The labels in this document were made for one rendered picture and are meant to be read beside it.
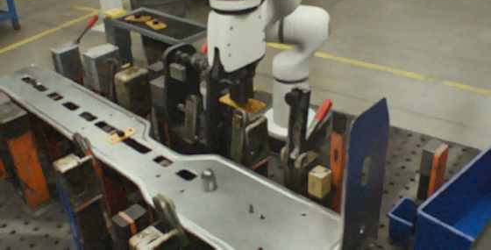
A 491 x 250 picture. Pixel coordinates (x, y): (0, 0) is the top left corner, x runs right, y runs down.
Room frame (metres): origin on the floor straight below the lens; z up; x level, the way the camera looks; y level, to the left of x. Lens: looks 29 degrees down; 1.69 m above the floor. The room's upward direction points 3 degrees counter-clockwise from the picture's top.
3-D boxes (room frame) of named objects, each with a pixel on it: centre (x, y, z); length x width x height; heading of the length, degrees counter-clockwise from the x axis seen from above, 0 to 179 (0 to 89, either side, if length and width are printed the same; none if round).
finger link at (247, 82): (0.85, -0.01, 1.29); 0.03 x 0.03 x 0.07; 45
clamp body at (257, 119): (1.09, 0.00, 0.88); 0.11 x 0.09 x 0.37; 135
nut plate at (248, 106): (0.83, 0.01, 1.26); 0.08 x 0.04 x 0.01; 45
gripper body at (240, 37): (0.83, 0.01, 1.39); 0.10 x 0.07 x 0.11; 135
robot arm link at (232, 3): (0.83, 0.01, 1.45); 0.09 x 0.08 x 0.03; 135
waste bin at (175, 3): (4.14, 0.68, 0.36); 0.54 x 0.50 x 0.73; 144
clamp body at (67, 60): (1.69, 0.64, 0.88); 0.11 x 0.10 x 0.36; 135
